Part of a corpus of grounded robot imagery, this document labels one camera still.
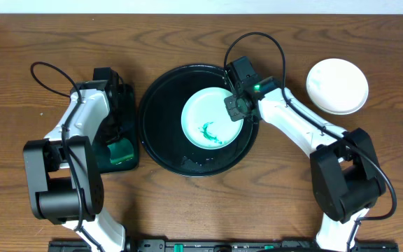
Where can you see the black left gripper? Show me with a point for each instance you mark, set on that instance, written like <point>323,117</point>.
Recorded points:
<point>118,131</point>

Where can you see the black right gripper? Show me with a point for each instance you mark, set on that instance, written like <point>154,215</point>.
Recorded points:
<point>234,113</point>

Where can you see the green yellow scrub sponge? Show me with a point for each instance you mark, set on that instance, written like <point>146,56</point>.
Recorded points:
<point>121,151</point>

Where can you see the pale green plate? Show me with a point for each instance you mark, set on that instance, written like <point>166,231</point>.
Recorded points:
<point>206,122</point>

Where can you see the white plate smeared green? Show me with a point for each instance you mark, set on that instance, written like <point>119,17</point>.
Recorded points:
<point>337,86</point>

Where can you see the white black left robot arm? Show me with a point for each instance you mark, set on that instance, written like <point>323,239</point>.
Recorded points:
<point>64,182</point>

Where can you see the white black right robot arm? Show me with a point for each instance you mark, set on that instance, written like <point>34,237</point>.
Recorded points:
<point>346,176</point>

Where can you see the dark green rectangular tray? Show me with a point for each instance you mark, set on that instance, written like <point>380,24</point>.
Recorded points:
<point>100,147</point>

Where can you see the round black tray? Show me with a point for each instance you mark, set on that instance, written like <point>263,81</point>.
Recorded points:
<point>161,132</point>

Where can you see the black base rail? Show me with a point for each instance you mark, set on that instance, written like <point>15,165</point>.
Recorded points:
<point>159,245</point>

